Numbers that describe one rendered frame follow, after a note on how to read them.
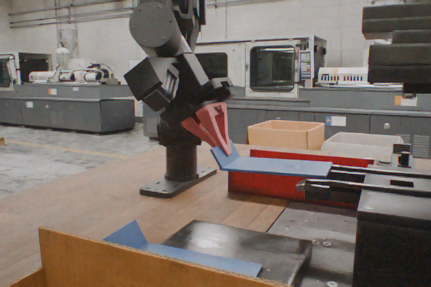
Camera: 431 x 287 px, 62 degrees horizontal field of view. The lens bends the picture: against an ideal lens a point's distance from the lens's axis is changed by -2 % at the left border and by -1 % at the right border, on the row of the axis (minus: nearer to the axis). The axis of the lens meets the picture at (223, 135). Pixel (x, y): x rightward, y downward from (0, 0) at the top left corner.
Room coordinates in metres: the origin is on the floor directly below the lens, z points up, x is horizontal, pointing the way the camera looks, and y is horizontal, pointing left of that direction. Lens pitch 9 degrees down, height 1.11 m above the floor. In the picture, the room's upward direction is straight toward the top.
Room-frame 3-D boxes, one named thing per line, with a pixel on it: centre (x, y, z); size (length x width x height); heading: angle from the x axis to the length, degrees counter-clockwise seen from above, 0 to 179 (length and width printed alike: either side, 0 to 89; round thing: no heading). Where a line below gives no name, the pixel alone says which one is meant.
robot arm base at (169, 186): (0.71, 0.08, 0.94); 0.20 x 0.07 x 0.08; 156
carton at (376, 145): (2.71, -1.10, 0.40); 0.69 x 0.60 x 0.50; 151
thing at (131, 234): (0.33, 0.04, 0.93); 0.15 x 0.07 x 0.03; 69
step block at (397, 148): (0.62, -0.32, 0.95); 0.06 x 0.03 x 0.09; 156
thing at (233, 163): (0.48, -0.07, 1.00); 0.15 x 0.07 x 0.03; 67
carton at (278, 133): (2.96, -0.51, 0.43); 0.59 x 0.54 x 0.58; 152
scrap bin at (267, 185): (0.65, -0.15, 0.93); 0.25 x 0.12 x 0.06; 66
